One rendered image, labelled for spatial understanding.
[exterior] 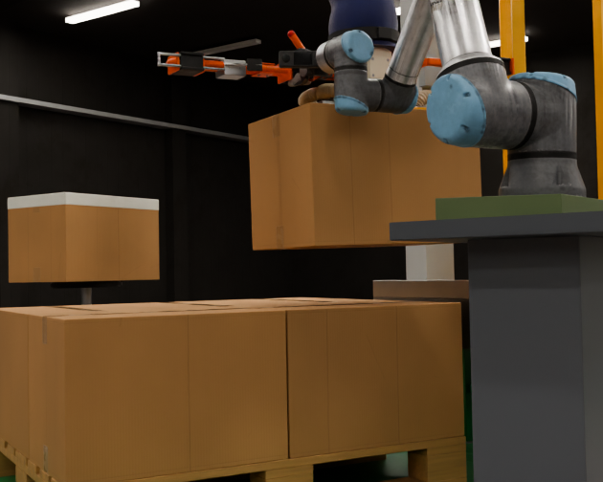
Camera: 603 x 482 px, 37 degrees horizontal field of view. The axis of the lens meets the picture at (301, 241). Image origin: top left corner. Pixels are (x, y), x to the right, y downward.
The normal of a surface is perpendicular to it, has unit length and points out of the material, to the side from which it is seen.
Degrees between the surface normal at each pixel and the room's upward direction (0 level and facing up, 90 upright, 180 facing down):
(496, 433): 90
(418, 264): 90
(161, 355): 90
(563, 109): 92
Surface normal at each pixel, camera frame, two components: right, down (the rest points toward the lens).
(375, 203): 0.48, -0.04
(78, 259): 0.83, -0.04
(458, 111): -0.87, 0.07
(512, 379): -0.59, -0.02
